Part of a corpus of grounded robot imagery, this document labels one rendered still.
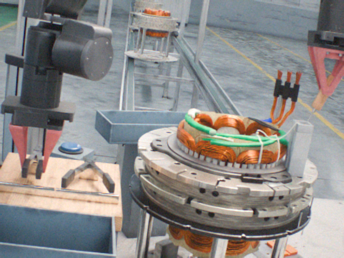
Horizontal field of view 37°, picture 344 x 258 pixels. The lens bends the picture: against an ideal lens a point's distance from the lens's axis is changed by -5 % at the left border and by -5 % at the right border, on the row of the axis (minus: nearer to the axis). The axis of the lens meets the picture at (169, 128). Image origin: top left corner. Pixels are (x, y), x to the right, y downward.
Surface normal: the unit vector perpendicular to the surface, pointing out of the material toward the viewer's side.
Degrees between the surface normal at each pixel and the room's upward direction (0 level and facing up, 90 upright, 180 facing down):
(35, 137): 90
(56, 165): 0
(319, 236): 0
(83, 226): 90
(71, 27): 84
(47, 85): 89
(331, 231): 0
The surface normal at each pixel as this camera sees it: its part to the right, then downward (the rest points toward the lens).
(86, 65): 0.83, 0.26
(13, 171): 0.14, -0.95
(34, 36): -0.40, 0.16
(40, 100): 0.16, 0.26
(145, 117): 0.41, 0.30
